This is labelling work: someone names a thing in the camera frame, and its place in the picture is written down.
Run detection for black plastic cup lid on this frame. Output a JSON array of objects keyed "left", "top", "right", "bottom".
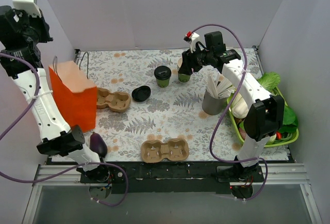
[{"left": 154, "top": 66, "right": 172, "bottom": 81}]

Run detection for green paper cup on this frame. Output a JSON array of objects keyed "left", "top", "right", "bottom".
[{"left": 156, "top": 78, "right": 170, "bottom": 88}]

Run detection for orange paper bag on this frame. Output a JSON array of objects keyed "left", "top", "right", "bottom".
[{"left": 49, "top": 56, "right": 97, "bottom": 132}]

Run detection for brown cardboard cup carrier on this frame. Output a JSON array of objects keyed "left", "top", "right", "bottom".
[{"left": 141, "top": 138, "right": 189, "bottom": 164}]

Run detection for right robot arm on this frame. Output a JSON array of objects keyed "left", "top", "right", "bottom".
[{"left": 179, "top": 31, "right": 285, "bottom": 182}]

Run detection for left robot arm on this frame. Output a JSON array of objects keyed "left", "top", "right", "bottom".
[{"left": 1, "top": 6, "right": 110, "bottom": 183}]

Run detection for stack of paper cups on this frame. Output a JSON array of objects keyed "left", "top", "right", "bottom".
[{"left": 177, "top": 58, "right": 190, "bottom": 84}]

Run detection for white wrapped straws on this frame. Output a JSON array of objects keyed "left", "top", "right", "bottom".
[{"left": 206, "top": 73, "right": 236, "bottom": 99}]

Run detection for grey straw holder cup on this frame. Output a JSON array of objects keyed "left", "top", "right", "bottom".
[{"left": 202, "top": 90, "right": 226, "bottom": 116}]

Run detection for white radish toy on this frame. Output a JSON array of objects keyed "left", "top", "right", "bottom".
[{"left": 230, "top": 93, "right": 249, "bottom": 119}]

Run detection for napa cabbage toy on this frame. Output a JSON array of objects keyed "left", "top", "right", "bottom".
[{"left": 257, "top": 72, "right": 281, "bottom": 91}]

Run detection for green plastic basket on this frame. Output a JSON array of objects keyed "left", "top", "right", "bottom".
[{"left": 229, "top": 87, "right": 299, "bottom": 148}]

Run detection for pink sweet potato toy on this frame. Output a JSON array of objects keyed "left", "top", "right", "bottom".
[{"left": 239, "top": 128, "right": 246, "bottom": 140}]

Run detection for purple eggplant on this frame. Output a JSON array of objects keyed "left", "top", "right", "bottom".
[{"left": 90, "top": 132, "right": 108, "bottom": 158}]

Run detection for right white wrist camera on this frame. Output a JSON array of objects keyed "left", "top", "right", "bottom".
[{"left": 184, "top": 31, "right": 200, "bottom": 53}]

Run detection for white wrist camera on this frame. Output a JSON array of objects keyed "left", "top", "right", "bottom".
[
  {"left": 184, "top": 31, "right": 200, "bottom": 53},
  {"left": 12, "top": 0, "right": 42, "bottom": 18}
]

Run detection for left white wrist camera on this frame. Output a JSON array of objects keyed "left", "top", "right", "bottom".
[{"left": 12, "top": 0, "right": 42, "bottom": 18}]

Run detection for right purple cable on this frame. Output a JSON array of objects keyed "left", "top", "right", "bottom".
[{"left": 189, "top": 24, "right": 268, "bottom": 201}]

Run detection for purple cable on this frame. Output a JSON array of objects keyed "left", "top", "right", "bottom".
[
  {"left": 0, "top": 0, "right": 129, "bottom": 208},
  {"left": 189, "top": 24, "right": 268, "bottom": 201}
]

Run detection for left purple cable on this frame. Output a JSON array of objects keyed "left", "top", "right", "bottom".
[{"left": 0, "top": 0, "right": 129, "bottom": 208}]

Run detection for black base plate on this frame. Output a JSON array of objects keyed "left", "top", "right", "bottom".
[{"left": 79, "top": 161, "right": 265, "bottom": 201}]

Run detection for aluminium frame rail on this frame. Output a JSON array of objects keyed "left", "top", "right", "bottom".
[{"left": 33, "top": 162, "right": 322, "bottom": 223}]

